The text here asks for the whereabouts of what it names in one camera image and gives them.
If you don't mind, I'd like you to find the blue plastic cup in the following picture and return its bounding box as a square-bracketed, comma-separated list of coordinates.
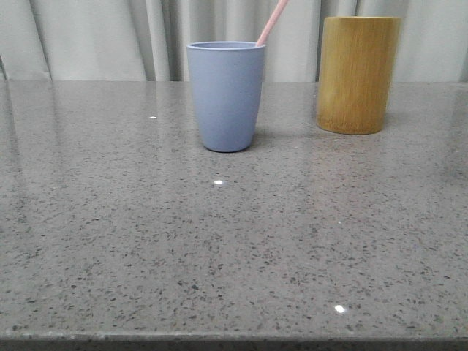
[186, 41, 265, 153]

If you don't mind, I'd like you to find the pink chopstick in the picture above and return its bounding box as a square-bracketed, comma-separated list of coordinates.
[256, 0, 289, 47]

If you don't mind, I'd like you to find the bamboo wooden cup holder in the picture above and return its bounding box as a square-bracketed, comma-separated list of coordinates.
[317, 16, 401, 135]

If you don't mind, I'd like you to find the grey pleated curtain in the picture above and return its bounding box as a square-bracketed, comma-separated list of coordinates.
[1, 1, 467, 82]

